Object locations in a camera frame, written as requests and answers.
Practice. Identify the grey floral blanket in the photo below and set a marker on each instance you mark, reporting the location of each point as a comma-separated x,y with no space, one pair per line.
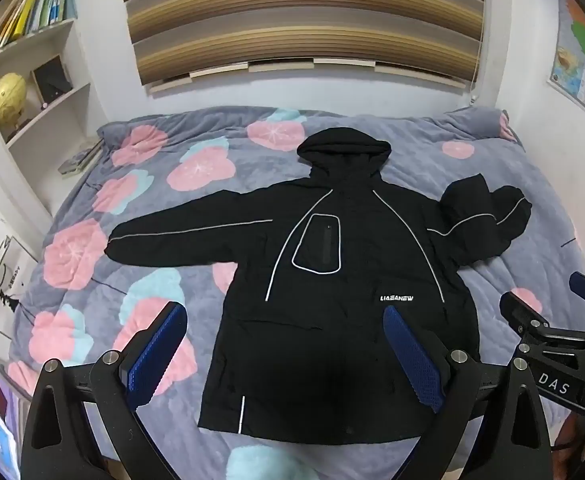
172,210

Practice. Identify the white bookshelf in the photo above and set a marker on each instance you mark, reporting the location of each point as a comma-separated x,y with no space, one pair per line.
47,130

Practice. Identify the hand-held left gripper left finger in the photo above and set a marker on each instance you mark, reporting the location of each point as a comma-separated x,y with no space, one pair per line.
153,355

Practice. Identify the yellow globe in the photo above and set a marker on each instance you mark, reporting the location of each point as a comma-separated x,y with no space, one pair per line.
8,94

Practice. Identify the black hooded jacket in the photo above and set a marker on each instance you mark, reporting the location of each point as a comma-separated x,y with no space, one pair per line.
332,310

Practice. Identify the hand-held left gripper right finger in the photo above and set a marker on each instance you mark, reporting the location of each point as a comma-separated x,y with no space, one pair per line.
415,360

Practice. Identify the small stack of books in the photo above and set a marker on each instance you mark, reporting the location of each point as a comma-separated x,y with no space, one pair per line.
80,159

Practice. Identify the black framed board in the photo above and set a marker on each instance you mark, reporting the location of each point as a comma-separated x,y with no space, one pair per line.
51,82

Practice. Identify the striped brown window blind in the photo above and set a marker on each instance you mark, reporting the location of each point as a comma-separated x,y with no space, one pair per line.
302,15

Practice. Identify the white wall poster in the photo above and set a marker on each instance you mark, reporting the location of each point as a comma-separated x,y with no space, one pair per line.
7,280

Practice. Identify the colourful wall map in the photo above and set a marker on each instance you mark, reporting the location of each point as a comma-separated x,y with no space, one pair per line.
584,55

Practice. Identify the row of books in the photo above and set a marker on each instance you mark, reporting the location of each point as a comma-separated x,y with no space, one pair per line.
32,7

